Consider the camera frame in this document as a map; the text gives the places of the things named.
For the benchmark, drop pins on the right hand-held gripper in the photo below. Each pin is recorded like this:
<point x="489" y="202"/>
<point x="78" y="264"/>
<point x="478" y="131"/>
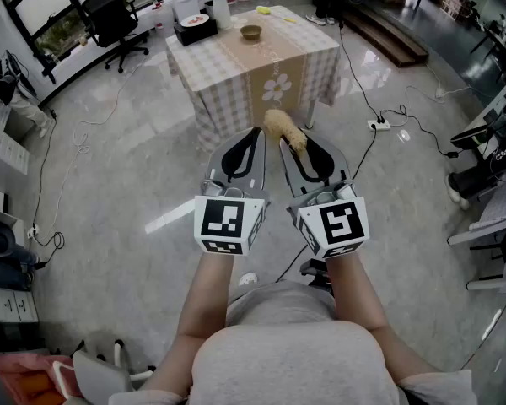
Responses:
<point x="341" y="226"/>

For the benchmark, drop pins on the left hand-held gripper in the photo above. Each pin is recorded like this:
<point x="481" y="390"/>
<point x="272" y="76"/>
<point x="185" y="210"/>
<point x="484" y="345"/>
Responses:
<point x="227" y="226"/>

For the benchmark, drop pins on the brown bowl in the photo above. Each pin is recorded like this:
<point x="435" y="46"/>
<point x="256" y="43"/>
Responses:
<point x="251" y="33"/>

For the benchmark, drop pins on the person's left forearm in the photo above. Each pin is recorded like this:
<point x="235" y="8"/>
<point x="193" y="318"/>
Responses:
<point x="206" y="293"/>

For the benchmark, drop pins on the person's right forearm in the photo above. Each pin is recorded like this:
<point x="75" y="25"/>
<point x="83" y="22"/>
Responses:
<point x="354" y="293"/>

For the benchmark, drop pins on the white power strip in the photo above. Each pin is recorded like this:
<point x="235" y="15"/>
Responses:
<point x="379" y="125"/>

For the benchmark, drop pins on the table with checked tablecloth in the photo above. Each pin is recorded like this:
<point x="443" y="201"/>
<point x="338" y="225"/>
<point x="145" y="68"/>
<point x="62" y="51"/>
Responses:
<point x="219" y="70"/>

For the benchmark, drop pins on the black waist device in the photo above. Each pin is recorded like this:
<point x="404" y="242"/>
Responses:
<point x="316" y="274"/>

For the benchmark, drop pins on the person's white shoe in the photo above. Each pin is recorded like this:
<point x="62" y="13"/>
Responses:
<point x="248" y="278"/>

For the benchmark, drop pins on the black box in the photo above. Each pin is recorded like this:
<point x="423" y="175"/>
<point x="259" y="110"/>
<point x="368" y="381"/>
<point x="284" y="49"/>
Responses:
<point x="194" y="36"/>

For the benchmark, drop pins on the brown wooden platform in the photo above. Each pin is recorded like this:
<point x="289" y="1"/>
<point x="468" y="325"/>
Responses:
<point x="388" y="36"/>

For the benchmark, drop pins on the white plate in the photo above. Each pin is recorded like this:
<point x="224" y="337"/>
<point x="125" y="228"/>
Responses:
<point x="194" y="20"/>

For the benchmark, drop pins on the black round pan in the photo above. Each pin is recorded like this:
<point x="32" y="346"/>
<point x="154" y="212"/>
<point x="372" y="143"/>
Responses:
<point x="468" y="137"/>

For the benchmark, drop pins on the white vase with green plant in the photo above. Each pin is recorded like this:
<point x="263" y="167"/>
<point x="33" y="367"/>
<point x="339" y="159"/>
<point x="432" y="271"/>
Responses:
<point x="222" y="11"/>

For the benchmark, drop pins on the yellow bottle brush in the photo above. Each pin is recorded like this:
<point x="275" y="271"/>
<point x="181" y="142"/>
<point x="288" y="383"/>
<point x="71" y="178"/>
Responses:
<point x="263" y="10"/>

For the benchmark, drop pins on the white metal rack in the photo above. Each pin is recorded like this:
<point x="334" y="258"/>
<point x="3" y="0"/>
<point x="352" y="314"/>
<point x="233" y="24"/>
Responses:
<point x="489" y="226"/>

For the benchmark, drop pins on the person's grey shirt torso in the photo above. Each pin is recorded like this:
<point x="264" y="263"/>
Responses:
<point x="286" y="352"/>

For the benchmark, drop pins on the black office chair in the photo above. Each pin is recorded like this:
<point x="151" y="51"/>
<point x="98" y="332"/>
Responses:
<point x="109" y="15"/>

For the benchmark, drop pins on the white floor socket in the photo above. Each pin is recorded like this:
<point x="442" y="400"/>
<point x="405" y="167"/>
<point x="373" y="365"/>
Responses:
<point x="33" y="231"/>

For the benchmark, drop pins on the white drawer cabinet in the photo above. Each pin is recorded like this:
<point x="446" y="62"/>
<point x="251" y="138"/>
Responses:
<point x="4" y="146"/>
<point x="8" y="306"/>

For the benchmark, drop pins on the black framed window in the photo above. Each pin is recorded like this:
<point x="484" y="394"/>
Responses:
<point x="46" y="11"/>

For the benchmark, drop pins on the white chair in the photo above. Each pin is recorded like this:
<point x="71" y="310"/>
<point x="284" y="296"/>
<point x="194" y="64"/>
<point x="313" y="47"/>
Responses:
<point x="97" y="378"/>

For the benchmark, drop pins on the pink bag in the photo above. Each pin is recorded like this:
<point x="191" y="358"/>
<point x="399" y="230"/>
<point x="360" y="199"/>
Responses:
<point x="21" y="374"/>

